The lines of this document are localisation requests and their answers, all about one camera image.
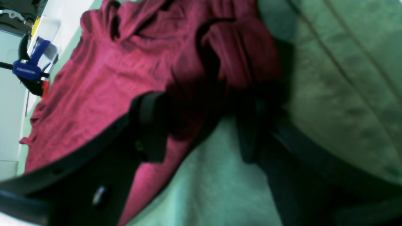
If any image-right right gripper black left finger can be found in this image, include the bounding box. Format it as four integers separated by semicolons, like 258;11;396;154
0;92;169;226

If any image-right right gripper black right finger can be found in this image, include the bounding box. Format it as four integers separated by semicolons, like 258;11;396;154
236;100;401;226

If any red long-sleeve T-shirt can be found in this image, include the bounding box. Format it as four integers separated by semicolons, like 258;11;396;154
20;0;280;226

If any green table cloth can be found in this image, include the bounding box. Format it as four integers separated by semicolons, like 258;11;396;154
16;0;402;226

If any blue orange clamp bottom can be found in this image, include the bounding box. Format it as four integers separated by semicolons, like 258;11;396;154
0;33;59;99

